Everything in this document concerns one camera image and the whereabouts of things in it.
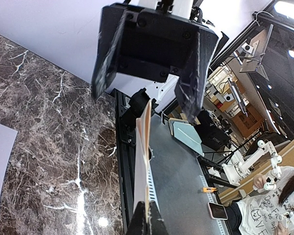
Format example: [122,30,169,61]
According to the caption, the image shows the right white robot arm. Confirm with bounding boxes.
[91,0,220,121]

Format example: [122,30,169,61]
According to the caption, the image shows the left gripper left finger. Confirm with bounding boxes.
[127,201,148,235]

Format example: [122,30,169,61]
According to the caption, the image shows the small white robot arm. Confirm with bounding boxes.
[151,136,282,235]

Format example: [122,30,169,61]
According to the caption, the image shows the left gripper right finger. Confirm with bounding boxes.
[147,201,168,235]

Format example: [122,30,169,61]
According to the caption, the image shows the white letter paper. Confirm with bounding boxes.
[133,100,152,210]

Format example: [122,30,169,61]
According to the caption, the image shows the pink smartphone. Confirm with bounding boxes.
[208,202,228,220]

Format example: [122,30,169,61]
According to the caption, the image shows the person in white shirt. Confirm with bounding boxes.
[225,166,294,235]

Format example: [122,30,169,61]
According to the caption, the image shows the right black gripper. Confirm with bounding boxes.
[91,3,219,122]

